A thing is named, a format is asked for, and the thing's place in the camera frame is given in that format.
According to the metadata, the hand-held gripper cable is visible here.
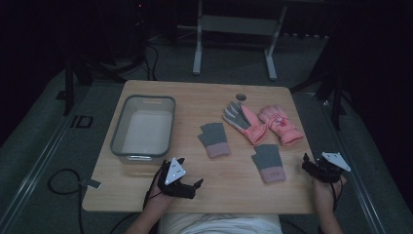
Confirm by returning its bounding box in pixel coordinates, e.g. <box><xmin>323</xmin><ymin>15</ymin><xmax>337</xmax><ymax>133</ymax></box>
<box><xmin>108</xmin><ymin>167</ymin><xmax>164</xmax><ymax>234</ymax></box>
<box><xmin>329</xmin><ymin>180</ymin><xmax>344</xmax><ymax>213</ymax></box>

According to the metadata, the black rectangular floor bracket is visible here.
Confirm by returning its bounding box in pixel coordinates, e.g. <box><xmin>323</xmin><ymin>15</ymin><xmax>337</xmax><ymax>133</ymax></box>
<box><xmin>70</xmin><ymin>114</ymin><xmax>94</xmax><ymax>129</ymax></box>

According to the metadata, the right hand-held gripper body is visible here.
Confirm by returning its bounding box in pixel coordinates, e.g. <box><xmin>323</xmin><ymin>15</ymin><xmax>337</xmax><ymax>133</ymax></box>
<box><xmin>308</xmin><ymin>151</ymin><xmax>352</xmax><ymax>184</ymax></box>

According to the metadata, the grey table edge clip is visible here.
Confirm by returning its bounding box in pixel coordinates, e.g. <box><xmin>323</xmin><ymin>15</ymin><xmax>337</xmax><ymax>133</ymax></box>
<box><xmin>78</xmin><ymin>178</ymin><xmax>102</xmax><ymax>190</ymax></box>

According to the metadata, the left hand-held gripper cable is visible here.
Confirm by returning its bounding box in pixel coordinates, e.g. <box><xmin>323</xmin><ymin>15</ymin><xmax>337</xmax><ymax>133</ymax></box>
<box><xmin>108</xmin><ymin>167</ymin><xmax>164</xmax><ymax>234</ymax></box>

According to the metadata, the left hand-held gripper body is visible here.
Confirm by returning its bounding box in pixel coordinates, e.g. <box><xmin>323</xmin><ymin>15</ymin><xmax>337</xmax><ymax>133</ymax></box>
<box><xmin>157</xmin><ymin>157</ymin><xmax>197</xmax><ymax>200</ymax></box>

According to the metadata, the grey fingerless glove pink cuff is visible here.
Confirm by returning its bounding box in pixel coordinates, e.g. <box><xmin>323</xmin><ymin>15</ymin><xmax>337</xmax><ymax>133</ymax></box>
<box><xmin>250</xmin><ymin>143</ymin><xmax>287</xmax><ymax>184</ymax></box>
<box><xmin>197</xmin><ymin>122</ymin><xmax>232</xmax><ymax>160</ymax></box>

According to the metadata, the person's right hand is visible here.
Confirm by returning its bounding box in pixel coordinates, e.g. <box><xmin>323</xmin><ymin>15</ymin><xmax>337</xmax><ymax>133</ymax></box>
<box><xmin>312</xmin><ymin>175</ymin><xmax>348</xmax><ymax>213</ymax></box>

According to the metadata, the person's white shirt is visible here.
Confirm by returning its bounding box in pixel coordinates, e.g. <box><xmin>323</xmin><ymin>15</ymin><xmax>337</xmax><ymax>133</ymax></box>
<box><xmin>159</xmin><ymin>213</ymin><xmax>284</xmax><ymax>234</ymax></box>

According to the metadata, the clear plastic bin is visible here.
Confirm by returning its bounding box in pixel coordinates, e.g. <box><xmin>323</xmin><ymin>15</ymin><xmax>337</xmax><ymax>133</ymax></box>
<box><xmin>110</xmin><ymin>94</ymin><xmax>177</xmax><ymax>166</ymax></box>

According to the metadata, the black floor cable loop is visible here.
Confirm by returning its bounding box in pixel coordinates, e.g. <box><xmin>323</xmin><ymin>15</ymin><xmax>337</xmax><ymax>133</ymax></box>
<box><xmin>48</xmin><ymin>168</ymin><xmax>86</xmax><ymax>234</ymax></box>

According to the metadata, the metal floor rail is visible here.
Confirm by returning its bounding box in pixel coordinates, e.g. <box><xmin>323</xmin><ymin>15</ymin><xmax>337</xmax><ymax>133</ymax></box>
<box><xmin>0</xmin><ymin>87</ymin><xmax>95</xmax><ymax>230</ymax></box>
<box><xmin>316</xmin><ymin>94</ymin><xmax>391</xmax><ymax>234</ymax></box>

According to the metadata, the pink padded glove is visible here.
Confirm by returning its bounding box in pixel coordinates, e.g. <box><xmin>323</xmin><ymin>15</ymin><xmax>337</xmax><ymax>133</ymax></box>
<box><xmin>257</xmin><ymin>104</ymin><xmax>305</xmax><ymax>146</ymax></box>

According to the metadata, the pink glove with grey palm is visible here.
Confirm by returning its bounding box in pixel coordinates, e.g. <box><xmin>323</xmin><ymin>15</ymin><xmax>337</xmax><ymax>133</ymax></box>
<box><xmin>222</xmin><ymin>100</ymin><xmax>270</xmax><ymax>146</ymax></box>

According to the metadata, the right hand-held gripper cable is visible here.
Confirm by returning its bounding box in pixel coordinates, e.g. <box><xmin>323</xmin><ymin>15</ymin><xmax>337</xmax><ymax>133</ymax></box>
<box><xmin>329</xmin><ymin>180</ymin><xmax>344</xmax><ymax>213</ymax></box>

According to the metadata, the white metal stand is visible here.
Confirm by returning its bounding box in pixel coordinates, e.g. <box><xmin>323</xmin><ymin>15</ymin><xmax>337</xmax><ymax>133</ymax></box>
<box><xmin>192</xmin><ymin>0</ymin><xmax>288</xmax><ymax>82</ymax></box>

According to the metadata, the person's left hand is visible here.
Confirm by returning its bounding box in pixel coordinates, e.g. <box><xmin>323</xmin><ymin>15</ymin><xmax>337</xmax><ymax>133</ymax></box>
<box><xmin>144</xmin><ymin>181</ymin><xmax>178</xmax><ymax>213</ymax></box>

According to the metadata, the black tripod stand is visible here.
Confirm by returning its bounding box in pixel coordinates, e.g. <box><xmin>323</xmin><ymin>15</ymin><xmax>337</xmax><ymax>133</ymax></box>
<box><xmin>56</xmin><ymin>0</ymin><xmax>150</xmax><ymax>117</ymax></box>
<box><xmin>289</xmin><ymin>19</ymin><xmax>361</xmax><ymax>132</ymax></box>

